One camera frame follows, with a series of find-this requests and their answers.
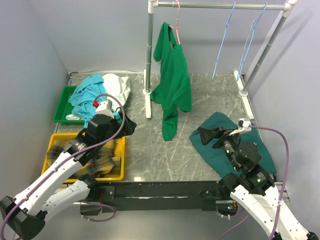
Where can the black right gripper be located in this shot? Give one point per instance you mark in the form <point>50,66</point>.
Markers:
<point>206,134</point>

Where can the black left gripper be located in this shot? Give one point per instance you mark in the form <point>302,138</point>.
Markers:
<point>127,128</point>

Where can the light blue t shirt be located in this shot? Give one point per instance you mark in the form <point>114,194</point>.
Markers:
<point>84,95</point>

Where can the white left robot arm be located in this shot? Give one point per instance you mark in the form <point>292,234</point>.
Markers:
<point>27,212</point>

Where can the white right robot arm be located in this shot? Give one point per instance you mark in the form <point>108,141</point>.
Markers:
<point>254,189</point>

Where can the white shirt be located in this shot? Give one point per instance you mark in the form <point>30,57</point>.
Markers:
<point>116,86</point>

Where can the green t shirt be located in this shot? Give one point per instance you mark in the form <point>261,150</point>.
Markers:
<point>174,92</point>

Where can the yellow plastic bin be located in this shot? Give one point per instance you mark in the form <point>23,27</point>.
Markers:
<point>119,151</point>

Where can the dark teal garment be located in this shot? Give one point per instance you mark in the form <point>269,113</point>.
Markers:
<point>216,158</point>

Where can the yellow plaid cloth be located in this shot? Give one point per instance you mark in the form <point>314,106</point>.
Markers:
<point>105,162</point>

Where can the green plastic tray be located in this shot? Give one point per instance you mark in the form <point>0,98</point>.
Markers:
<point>64,108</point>

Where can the grey white clothes rack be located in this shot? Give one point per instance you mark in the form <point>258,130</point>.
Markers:
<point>243,94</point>

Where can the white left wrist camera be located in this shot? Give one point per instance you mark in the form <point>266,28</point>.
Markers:
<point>105,108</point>

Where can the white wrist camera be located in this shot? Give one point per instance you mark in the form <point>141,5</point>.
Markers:
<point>105,108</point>
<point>244,126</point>

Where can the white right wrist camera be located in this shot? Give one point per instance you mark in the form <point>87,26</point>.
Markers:
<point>244,126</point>

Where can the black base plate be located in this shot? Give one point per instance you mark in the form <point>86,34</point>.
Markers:
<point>168,195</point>

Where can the pink wire hanger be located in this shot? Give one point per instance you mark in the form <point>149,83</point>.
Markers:
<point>176,28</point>

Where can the blue wire hanger right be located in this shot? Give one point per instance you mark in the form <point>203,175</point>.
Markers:
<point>248,41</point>

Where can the blue wire hanger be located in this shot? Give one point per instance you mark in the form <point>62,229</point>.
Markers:
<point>248,41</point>
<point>222,41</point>

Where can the blue wire hanger left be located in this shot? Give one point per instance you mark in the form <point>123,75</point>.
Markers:
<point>222,41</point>

